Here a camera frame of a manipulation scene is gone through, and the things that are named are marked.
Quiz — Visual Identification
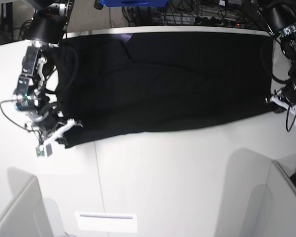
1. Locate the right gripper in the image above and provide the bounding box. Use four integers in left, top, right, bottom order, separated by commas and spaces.
25, 108, 64, 141

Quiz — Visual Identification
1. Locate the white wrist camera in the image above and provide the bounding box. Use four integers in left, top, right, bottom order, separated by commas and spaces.
34, 118, 83, 158
265, 95, 296, 132

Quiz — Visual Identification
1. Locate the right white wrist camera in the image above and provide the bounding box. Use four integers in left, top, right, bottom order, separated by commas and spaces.
34, 118, 83, 158

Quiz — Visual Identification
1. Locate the right white partition panel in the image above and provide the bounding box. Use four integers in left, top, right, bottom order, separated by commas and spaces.
252, 161, 296, 237

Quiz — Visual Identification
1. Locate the blue plastic bin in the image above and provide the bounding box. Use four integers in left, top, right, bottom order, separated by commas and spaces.
100, 0, 167, 7

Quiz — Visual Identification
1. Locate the left white partition panel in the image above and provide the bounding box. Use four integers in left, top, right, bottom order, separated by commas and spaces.
0, 176, 67, 237

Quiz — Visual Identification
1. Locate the white paper label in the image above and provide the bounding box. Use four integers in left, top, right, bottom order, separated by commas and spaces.
75, 211, 138, 233

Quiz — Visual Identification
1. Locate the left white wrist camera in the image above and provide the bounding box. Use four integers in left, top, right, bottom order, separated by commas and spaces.
265, 95, 296, 132

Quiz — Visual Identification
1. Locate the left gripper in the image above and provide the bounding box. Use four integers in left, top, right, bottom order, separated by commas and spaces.
270, 84, 296, 109

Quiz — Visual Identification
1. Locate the power strip with red light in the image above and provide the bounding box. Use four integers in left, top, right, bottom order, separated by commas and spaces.
193, 16, 241, 28

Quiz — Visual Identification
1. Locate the black T-shirt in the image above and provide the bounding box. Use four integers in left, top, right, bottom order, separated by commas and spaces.
52, 32, 274, 148

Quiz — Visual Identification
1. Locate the white partition panel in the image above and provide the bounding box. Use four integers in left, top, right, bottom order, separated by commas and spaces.
252, 161, 296, 237
0, 176, 67, 237

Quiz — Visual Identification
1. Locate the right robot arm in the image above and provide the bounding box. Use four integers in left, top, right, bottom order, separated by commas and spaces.
11, 0, 75, 145

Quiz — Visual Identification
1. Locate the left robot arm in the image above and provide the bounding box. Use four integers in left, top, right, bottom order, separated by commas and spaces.
257, 0, 296, 106

